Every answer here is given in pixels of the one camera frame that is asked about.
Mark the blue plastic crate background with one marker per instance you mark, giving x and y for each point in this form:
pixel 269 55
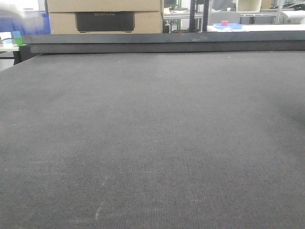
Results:
pixel 26 22

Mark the black metal stand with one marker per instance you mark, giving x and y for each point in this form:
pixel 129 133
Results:
pixel 193 15

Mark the large cardboard box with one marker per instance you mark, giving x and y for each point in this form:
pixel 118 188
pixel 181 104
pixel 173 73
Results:
pixel 105 16

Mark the blue tray with red cube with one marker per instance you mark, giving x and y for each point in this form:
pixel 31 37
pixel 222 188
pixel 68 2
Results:
pixel 225 25

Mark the black raised table ledge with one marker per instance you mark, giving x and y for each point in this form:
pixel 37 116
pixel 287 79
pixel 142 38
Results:
pixel 167 42

